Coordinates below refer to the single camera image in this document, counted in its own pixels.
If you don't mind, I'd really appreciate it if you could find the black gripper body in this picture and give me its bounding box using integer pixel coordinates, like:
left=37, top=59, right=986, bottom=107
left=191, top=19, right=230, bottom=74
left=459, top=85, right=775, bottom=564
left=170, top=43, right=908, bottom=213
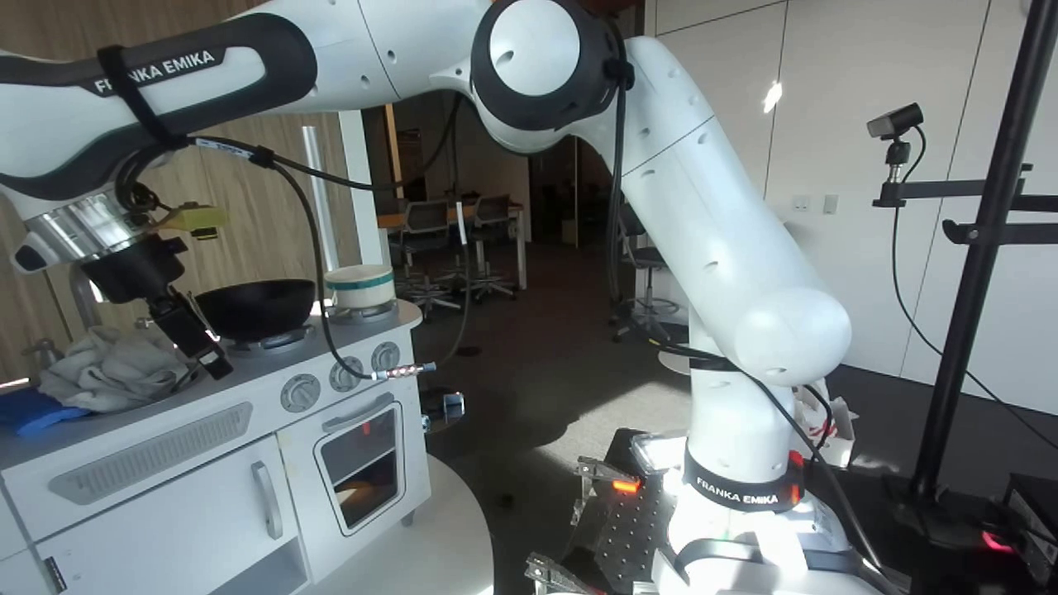
left=79, top=235, right=187, bottom=318

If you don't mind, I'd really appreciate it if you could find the silver toy faucet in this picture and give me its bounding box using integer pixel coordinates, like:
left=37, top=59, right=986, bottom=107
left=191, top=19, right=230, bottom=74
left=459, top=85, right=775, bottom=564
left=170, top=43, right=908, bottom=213
left=66, top=268, right=110, bottom=333

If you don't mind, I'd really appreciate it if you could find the black small pan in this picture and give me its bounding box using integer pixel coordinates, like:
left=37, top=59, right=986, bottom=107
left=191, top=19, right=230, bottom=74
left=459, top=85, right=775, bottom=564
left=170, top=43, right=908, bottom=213
left=194, top=278, right=320, bottom=347

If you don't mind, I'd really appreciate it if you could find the white crumpled cloth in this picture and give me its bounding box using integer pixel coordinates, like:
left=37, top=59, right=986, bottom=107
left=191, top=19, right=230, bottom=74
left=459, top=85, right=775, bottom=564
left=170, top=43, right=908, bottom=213
left=29, top=323, right=207, bottom=418

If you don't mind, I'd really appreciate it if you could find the yellow green tag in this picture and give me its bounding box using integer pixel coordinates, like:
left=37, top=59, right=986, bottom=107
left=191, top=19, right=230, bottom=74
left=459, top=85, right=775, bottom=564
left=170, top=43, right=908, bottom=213
left=161, top=203, right=230, bottom=240

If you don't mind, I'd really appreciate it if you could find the blue cloth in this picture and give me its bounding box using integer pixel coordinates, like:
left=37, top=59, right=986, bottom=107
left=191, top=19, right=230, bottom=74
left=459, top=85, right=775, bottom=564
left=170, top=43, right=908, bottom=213
left=0, top=386, right=91, bottom=439

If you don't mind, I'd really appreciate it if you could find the white toy kitchen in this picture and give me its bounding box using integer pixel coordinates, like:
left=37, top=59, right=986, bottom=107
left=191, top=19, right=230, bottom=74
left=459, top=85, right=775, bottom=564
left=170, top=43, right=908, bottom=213
left=0, top=293, right=437, bottom=595

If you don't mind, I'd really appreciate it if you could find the white cup with green band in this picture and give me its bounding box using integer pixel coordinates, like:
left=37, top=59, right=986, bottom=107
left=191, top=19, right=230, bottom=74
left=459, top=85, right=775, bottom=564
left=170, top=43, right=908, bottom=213
left=325, top=260, right=399, bottom=318

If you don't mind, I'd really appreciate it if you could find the white round table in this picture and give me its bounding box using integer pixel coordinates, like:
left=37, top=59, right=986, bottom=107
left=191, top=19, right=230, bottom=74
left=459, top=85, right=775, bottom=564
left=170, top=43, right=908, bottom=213
left=306, top=456, right=500, bottom=595

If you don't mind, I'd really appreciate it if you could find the black metal stand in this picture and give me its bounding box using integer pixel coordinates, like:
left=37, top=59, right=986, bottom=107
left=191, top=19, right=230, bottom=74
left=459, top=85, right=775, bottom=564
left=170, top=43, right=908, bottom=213
left=874, top=0, right=1058, bottom=524

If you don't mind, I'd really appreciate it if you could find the black box with red light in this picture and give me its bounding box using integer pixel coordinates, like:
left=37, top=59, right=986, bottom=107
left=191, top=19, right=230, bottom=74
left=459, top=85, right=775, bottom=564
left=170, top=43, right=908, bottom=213
left=968, top=473, right=1058, bottom=588

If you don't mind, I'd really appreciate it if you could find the black arm cable with connector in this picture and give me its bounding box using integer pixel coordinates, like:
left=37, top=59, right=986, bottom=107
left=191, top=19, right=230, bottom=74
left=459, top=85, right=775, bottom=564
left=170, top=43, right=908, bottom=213
left=101, top=43, right=444, bottom=385

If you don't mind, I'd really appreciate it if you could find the orange handled clamp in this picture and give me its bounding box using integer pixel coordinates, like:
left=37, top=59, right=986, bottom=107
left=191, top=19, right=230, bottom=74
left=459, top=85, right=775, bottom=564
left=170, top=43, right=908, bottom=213
left=567, top=454, right=647, bottom=532

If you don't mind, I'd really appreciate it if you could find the black robot base with cables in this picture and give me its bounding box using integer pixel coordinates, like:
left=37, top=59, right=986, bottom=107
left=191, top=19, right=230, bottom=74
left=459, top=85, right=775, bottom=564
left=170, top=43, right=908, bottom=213
left=521, top=422, right=918, bottom=595

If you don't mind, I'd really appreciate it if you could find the thin black camera cable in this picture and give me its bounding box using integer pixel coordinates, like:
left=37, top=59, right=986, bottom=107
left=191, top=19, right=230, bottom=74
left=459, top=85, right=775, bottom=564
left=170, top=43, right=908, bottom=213
left=883, top=124, right=1058, bottom=422

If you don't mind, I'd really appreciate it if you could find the black camera on stand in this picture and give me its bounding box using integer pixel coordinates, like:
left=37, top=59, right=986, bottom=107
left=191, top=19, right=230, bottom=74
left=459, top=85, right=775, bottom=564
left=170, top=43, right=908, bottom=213
left=861, top=98, right=928, bottom=172

